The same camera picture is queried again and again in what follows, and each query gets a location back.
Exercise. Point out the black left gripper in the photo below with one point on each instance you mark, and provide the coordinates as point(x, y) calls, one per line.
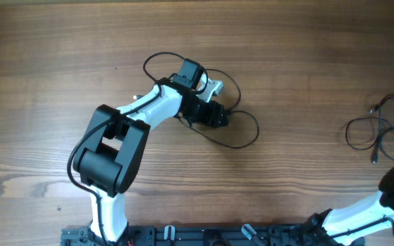
point(218, 116)

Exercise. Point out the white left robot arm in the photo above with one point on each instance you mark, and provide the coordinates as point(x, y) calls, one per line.
point(106, 160)

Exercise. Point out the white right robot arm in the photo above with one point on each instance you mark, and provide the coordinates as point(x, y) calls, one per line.
point(349, 225)

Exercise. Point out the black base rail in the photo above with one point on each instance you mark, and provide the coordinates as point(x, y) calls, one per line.
point(283, 235)

